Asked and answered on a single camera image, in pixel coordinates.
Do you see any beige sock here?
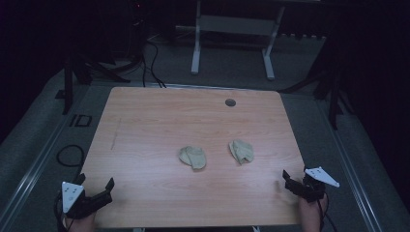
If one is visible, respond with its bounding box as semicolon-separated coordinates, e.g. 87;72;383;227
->
228;138;255;165
178;145;207;171

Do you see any black hanging cable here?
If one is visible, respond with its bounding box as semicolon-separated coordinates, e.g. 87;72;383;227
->
141;38;167;89

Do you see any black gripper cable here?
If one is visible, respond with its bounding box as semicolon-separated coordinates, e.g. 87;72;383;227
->
53;192;71;232
316;192;338;232

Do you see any person's left hand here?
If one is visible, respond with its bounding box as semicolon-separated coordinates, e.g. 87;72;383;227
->
62;211;98;232

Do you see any white metal desk frame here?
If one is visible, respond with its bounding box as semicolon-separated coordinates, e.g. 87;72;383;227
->
190;0;286;81

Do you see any black metal stand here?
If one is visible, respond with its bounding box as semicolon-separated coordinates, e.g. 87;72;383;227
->
278;38;356;131
54;52;132;116

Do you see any grey metal floor rail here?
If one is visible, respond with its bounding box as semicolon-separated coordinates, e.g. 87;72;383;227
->
313;96;385;232
0;84;95;232

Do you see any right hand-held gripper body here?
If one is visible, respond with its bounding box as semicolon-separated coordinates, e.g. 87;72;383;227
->
289;166;340;204

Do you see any black looped floor cable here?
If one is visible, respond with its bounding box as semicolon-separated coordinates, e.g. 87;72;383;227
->
56;144;86;168

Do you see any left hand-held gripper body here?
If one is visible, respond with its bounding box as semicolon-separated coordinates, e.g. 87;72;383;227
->
60;181;114;220

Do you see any person's right hand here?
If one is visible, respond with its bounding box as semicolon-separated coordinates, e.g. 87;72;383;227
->
297;193;330;232

